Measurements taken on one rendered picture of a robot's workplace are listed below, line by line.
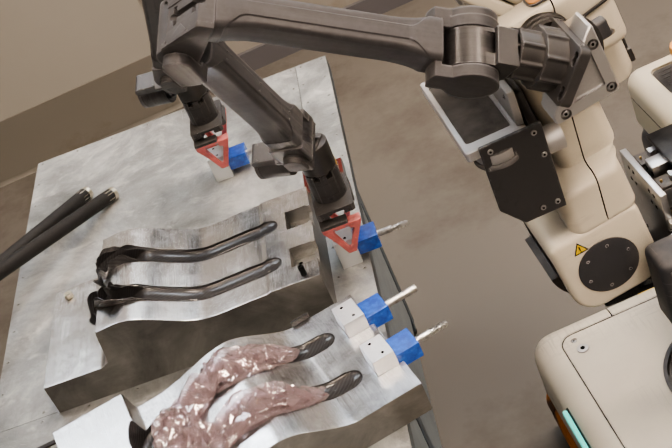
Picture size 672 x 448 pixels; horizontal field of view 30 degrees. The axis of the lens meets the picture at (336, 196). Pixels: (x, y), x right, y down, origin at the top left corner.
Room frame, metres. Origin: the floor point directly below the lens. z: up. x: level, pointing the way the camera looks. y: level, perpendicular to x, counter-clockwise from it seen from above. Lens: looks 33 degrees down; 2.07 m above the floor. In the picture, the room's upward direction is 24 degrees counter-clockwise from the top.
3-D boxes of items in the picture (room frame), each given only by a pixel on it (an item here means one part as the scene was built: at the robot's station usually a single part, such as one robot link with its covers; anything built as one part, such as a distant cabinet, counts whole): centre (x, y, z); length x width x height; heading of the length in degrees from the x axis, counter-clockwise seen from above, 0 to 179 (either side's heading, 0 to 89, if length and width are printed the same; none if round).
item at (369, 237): (1.75, -0.03, 0.83); 0.13 x 0.05 x 0.05; 85
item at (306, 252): (1.69, 0.09, 0.87); 0.05 x 0.05 x 0.04; 83
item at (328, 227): (1.72, 0.01, 0.89); 0.07 x 0.07 x 0.09; 86
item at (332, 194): (1.75, 0.01, 0.96); 0.10 x 0.07 x 0.07; 176
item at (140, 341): (1.78, 0.31, 0.87); 0.50 x 0.26 x 0.14; 83
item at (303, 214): (1.80, 0.07, 0.87); 0.05 x 0.05 x 0.04; 83
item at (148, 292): (1.77, 0.29, 0.92); 0.35 x 0.16 x 0.09; 83
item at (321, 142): (1.75, 0.01, 1.02); 0.07 x 0.06 x 0.07; 62
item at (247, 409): (1.42, 0.26, 0.90); 0.26 x 0.18 x 0.08; 100
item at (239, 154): (2.19, 0.14, 0.83); 0.13 x 0.05 x 0.05; 83
